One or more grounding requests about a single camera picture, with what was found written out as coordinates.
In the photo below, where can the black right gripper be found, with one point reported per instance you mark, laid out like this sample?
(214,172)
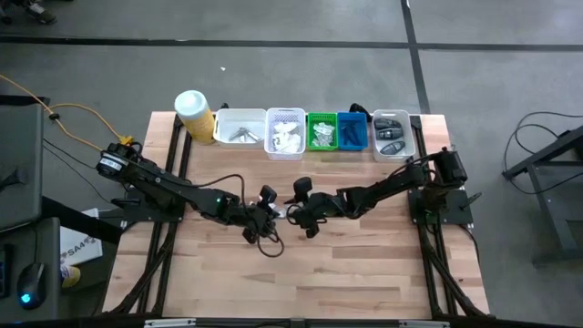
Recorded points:
(316,209)

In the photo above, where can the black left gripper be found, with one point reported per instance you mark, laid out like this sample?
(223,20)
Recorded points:
(255,218)

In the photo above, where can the small silver sachet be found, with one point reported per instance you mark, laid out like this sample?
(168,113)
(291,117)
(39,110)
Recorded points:
(329,137)
(281,212)
(319,142)
(318,134)
(325,127)

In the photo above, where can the printed clear bag cotton pads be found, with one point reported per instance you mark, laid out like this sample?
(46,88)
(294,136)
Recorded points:
(278,143)

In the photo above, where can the silver nail clipper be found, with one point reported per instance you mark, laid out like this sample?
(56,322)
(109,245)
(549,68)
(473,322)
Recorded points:
(255,136)
(246,132)
(237,136)

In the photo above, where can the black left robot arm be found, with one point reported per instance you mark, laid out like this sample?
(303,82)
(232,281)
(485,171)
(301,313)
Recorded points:
(173,187)

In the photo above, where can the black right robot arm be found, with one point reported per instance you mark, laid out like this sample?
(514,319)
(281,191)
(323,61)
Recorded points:
(387,187)

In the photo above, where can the white perforated plastic basket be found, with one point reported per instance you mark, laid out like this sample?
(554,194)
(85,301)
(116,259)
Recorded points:
(284,156)

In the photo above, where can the green plastic basket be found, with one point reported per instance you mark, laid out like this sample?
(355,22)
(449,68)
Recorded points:
(311,146)

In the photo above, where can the blue plastic basket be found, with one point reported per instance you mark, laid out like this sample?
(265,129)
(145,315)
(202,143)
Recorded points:
(340,146)

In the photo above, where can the white solid plastic bin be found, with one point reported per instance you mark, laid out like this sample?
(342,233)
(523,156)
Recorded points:
(228,117)

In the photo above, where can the yellow canister white lid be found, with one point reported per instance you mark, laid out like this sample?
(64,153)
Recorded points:
(200,123)

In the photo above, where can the translucent white plastic bin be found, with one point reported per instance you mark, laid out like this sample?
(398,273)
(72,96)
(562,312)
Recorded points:
(410,136)

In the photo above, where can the black diagonal bar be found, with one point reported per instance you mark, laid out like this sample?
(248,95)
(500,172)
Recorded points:
(77,222)

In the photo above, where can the grey desk top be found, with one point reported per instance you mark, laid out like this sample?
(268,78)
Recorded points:
(45,237)

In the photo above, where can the black computer mouse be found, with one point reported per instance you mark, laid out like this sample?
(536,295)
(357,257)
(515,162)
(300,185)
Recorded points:
(31,284)

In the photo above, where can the black metal stand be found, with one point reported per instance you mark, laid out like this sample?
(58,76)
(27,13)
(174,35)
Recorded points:
(553,214)

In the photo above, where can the black keyboard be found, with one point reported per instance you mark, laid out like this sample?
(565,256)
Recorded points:
(3,273)

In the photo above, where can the person's foot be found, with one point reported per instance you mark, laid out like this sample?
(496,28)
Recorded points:
(4,16)
(41,13)

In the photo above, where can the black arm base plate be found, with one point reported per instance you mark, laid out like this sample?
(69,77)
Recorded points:
(448,214)
(150,212)

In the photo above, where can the black aluminium frame rails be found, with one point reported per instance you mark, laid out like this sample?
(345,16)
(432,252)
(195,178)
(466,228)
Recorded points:
(416,132)
(175,136)

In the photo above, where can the silver frame bracket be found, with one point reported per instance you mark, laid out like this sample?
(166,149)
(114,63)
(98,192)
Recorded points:
(424,324)
(169,323)

